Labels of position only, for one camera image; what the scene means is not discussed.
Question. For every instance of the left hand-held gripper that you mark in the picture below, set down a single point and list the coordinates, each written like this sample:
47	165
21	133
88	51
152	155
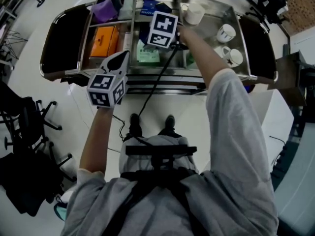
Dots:
103	91

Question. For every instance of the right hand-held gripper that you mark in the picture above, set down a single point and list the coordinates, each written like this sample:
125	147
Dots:
162	28

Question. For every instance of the dark blue box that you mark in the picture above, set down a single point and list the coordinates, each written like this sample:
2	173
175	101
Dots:
143	33

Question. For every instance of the small black pouch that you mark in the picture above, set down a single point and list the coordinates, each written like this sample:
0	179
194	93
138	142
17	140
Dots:
163	7

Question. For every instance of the blue coffee packet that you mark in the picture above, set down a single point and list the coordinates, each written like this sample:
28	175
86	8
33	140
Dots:
147	8

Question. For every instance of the mint green packet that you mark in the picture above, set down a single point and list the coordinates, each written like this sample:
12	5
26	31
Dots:
147	55

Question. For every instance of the white paper cup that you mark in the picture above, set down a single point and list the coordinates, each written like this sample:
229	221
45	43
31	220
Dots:
194	13

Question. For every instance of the small white box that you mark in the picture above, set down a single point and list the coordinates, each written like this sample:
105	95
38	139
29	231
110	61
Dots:
126	42

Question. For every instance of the steel serving cart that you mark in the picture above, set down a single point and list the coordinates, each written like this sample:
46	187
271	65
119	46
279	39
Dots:
209	26

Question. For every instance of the orange box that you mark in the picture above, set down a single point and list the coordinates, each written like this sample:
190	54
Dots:
103	42

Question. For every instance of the dark grey cloth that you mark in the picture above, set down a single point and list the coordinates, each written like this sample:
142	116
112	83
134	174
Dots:
116	2

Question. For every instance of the white striped mug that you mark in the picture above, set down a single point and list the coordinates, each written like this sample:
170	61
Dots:
226	33

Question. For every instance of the white star mug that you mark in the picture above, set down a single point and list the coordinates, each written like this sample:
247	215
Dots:
235	57

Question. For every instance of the person's right forearm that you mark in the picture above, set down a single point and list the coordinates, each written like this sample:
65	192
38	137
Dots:
199	50

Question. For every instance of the person's left forearm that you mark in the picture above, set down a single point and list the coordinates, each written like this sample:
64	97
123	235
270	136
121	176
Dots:
96	141

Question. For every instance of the person's left black shoe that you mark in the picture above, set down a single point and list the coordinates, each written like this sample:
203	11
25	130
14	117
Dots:
135	125

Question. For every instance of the person's black shoe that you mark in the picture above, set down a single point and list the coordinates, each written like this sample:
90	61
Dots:
168	125
135	125

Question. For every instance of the person's grey trousers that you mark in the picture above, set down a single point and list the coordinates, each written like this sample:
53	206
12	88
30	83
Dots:
147	141

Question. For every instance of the person's right black shoe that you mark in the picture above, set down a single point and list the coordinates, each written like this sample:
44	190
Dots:
168	125

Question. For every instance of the small blue object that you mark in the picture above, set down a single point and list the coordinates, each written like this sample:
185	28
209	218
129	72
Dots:
247	88

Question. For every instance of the teal face mask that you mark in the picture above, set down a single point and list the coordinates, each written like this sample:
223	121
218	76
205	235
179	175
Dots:
60	210

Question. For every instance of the brown cabinet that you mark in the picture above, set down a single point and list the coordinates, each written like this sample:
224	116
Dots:
288	75

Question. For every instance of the person's grey sweatshirt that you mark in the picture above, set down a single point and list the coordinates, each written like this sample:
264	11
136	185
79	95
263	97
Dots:
233	144

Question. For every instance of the white table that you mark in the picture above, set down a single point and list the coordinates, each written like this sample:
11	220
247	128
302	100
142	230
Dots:
275	114

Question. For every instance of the black bathtub faucet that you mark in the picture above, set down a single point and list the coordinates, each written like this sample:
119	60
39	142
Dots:
284	147

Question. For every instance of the black chest camera mount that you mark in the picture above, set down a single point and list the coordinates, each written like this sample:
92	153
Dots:
160	150

